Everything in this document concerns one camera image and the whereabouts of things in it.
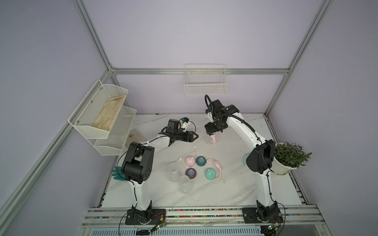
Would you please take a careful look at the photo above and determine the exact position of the white mesh lower shelf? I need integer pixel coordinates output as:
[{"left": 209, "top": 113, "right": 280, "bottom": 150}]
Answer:
[{"left": 94, "top": 106, "right": 137, "bottom": 156}]

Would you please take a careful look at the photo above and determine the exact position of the aluminium front rail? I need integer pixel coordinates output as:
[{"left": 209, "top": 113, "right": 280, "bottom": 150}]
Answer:
[{"left": 81, "top": 205, "right": 325, "bottom": 228}]

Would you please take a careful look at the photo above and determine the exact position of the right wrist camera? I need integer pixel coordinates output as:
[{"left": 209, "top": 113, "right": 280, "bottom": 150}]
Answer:
[{"left": 206, "top": 110, "right": 214, "bottom": 123}]

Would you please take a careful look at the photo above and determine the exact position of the pink handle ring centre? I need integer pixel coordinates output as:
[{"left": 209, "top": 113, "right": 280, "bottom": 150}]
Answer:
[{"left": 206, "top": 158, "right": 222, "bottom": 180}]

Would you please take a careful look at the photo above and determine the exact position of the beige glove on table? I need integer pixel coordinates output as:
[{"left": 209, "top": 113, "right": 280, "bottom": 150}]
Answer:
[{"left": 125, "top": 129, "right": 147, "bottom": 148}]

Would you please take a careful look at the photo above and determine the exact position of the potted green plant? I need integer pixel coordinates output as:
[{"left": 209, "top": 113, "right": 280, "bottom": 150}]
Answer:
[{"left": 271, "top": 142, "right": 312, "bottom": 176}]

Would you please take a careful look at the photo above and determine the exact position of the white mesh upper shelf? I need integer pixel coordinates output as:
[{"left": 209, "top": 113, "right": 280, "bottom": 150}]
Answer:
[{"left": 68, "top": 80, "right": 129, "bottom": 139}]

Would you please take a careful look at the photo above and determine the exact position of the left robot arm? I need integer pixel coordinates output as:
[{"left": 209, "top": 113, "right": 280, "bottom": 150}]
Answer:
[{"left": 113, "top": 117, "right": 198, "bottom": 211}]

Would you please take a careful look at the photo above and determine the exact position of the beige cloth glove in shelf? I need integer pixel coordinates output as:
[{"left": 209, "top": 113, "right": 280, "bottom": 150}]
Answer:
[{"left": 93, "top": 95, "right": 126, "bottom": 131}]

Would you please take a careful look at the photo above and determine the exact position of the teal nipple collar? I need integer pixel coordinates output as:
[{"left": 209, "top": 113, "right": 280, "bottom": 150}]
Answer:
[{"left": 195, "top": 156, "right": 207, "bottom": 167}]

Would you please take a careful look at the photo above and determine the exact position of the pink bottle cap centre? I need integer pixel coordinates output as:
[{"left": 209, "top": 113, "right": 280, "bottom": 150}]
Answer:
[{"left": 185, "top": 155, "right": 196, "bottom": 168}]

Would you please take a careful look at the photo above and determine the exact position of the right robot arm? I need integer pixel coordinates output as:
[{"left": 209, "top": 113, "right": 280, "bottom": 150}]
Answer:
[{"left": 204, "top": 94, "right": 277, "bottom": 208}]

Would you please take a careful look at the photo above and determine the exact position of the green rubber glove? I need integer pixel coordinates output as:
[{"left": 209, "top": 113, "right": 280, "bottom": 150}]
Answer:
[{"left": 112, "top": 166, "right": 126, "bottom": 181}]

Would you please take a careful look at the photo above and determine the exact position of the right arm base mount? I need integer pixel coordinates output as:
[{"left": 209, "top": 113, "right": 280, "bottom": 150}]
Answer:
[{"left": 242, "top": 201, "right": 284, "bottom": 224}]

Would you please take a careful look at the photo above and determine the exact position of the white wire wall basket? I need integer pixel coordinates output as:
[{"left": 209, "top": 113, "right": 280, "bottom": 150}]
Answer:
[{"left": 184, "top": 64, "right": 228, "bottom": 95}]

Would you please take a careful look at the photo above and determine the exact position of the purple nipple collar front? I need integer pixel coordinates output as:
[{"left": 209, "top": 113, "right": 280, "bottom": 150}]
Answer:
[{"left": 185, "top": 168, "right": 197, "bottom": 180}]

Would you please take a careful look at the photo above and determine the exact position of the teal bottle cap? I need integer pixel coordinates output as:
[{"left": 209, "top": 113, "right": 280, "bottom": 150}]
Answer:
[{"left": 205, "top": 168, "right": 217, "bottom": 181}]

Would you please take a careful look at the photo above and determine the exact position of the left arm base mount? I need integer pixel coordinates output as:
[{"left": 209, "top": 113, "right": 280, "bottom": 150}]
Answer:
[{"left": 125, "top": 201, "right": 166, "bottom": 225}]

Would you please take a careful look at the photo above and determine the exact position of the white mesh shelf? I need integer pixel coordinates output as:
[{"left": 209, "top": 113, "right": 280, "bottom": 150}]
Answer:
[
  {"left": 68, "top": 80, "right": 129, "bottom": 139},
  {"left": 94, "top": 106, "right": 137, "bottom": 156}
]

